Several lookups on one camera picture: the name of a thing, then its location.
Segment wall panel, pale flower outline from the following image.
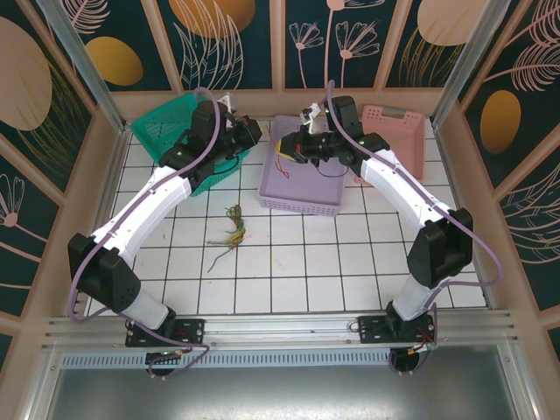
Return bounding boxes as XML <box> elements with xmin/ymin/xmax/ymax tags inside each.
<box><xmin>0</xmin><ymin>135</ymin><xmax>60</xmax><ymax>316</ymax></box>

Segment aluminium corner post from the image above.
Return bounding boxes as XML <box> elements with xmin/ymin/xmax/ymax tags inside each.
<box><xmin>430</xmin><ymin>0</ymin><xmax>512</xmax><ymax>128</ymax></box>
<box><xmin>37</xmin><ymin>0</ymin><xmax>129</xmax><ymax>132</ymax></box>

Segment aluminium mounting rail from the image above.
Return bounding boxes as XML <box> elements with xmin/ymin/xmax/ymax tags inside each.
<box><xmin>41</xmin><ymin>311</ymin><xmax>520</xmax><ymax>351</ymax></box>

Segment wall panel, orange oval feathers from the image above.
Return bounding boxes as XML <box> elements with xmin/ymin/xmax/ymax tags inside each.
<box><xmin>458</xmin><ymin>0</ymin><xmax>560</xmax><ymax>189</ymax></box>

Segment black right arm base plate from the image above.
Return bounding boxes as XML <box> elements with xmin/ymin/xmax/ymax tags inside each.
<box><xmin>357</xmin><ymin>314</ymin><xmax>438</xmax><ymax>347</ymax></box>

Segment green cable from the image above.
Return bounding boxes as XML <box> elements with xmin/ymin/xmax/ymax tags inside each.
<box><xmin>207</xmin><ymin>204</ymin><xmax>246</xmax><ymax>273</ymax></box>

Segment lilac perforated plastic basket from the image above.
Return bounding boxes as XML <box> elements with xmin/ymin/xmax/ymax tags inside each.
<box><xmin>258</xmin><ymin>114</ymin><xmax>351</xmax><ymax>219</ymax></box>

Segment wall panel, feather outlines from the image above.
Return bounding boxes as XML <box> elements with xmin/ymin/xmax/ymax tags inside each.
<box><xmin>498</xmin><ymin>155</ymin><xmax>560</xmax><ymax>312</ymax></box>

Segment teal slotted plastic basket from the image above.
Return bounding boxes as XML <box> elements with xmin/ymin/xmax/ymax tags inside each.
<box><xmin>130</xmin><ymin>91</ymin><xmax>253</xmax><ymax>198</ymax></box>

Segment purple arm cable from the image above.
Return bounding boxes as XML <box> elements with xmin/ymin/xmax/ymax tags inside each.
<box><xmin>65</xmin><ymin>86</ymin><xmax>222</xmax><ymax>381</ymax></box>
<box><xmin>321</xmin><ymin>80</ymin><xmax>504</xmax><ymax>377</ymax></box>

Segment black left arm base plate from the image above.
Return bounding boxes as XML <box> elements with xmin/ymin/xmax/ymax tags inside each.
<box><xmin>125</xmin><ymin>318</ymin><xmax>207</xmax><ymax>347</ymax></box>

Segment wall panel, large pale oval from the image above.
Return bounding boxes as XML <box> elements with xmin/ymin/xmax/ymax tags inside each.
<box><xmin>0</xmin><ymin>0</ymin><xmax>95</xmax><ymax>193</ymax></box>

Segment black wrist camera wire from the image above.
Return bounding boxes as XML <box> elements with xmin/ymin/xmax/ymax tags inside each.
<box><xmin>315</xmin><ymin>159</ymin><xmax>347</xmax><ymax>179</ymax></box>
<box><xmin>209</xmin><ymin>155</ymin><xmax>242</xmax><ymax>176</ymax></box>

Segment wall panel, pale circle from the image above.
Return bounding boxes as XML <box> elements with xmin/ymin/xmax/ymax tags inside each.
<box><xmin>384</xmin><ymin>0</ymin><xmax>482</xmax><ymax>88</ymax></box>

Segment pink perforated plastic basket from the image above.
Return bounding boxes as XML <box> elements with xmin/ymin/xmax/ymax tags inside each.
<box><xmin>353</xmin><ymin>103</ymin><xmax>425</xmax><ymax>185</ymax></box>

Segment black right wrist camera wire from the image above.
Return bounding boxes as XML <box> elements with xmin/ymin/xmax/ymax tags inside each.
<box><xmin>315</xmin><ymin>159</ymin><xmax>347</xmax><ymax>179</ymax></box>

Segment black left wrist camera wire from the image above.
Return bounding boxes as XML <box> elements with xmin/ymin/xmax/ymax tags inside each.
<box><xmin>209</xmin><ymin>155</ymin><xmax>242</xmax><ymax>176</ymax></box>

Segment slotted grey cable duct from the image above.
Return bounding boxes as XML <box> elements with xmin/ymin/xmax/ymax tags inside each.
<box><xmin>60</xmin><ymin>352</ymin><xmax>504</xmax><ymax>369</ymax></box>

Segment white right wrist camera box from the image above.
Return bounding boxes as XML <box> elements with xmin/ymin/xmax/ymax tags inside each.
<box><xmin>299</xmin><ymin>102</ymin><xmax>328</xmax><ymax>135</ymax></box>

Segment wall panel, small orange oval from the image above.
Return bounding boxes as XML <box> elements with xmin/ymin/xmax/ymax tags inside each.
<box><xmin>65</xmin><ymin>0</ymin><xmax>174</xmax><ymax>92</ymax></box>

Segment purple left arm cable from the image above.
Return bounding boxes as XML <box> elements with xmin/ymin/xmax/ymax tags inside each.
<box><xmin>65</xmin><ymin>86</ymin><xmax>222</xmax><ymax>381</ymax></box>

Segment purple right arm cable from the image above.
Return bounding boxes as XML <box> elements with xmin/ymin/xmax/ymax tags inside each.
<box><xmin>321</xmin><ymin>80</ymin><xmax>504</xmax><ymax>377</ymax></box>

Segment wall panel, orange circle leaves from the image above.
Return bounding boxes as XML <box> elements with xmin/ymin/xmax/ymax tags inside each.
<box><xmin>157</xmin><ymin>0</ymin><xmax>275</xmax><ymax>91</ymax></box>

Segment wall panel, pink flowers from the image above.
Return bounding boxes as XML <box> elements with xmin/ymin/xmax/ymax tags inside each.
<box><xmin>284</xmin><ymin>0</ymin><xmax>382</xmax><ymax>88</ymax></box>

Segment grey metal plate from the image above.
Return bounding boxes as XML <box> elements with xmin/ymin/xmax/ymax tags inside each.
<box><xmin>41</xmin><ymin>367</ymin><xmax>530</xmax><ymax>420</ymax></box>

